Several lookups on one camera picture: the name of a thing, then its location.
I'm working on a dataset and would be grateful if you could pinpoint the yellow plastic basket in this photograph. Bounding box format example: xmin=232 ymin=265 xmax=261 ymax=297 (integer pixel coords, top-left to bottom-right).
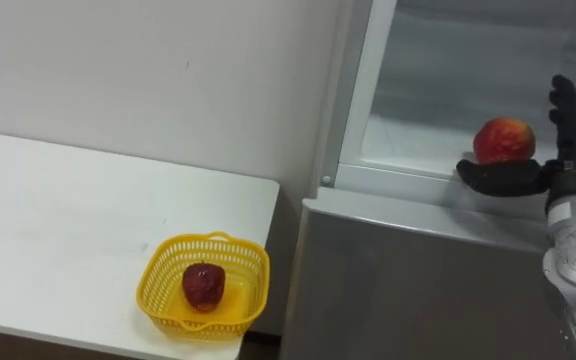
xmin=135 ymin=230 xmax=271 ymax=342

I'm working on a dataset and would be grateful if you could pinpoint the red orange peach soft toy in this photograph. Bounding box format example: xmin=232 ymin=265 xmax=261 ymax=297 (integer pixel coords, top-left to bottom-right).
xmin=472 ymin=117 xmax=537 ymax=165

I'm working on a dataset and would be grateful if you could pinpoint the grey fridge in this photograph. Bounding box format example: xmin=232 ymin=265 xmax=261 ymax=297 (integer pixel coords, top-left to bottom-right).
xmin=277 ymin=0 xmax=576 ymax=360

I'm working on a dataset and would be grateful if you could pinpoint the dark red fruit soft toy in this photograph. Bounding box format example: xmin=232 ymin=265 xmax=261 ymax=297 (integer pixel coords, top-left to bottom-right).
xmin=181 ymin=261 xmax=227 ymax=314

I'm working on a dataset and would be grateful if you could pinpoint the white desk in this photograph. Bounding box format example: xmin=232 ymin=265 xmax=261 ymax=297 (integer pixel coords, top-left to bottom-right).
xmin=0 ymin=128 xmax=281 ymax=360

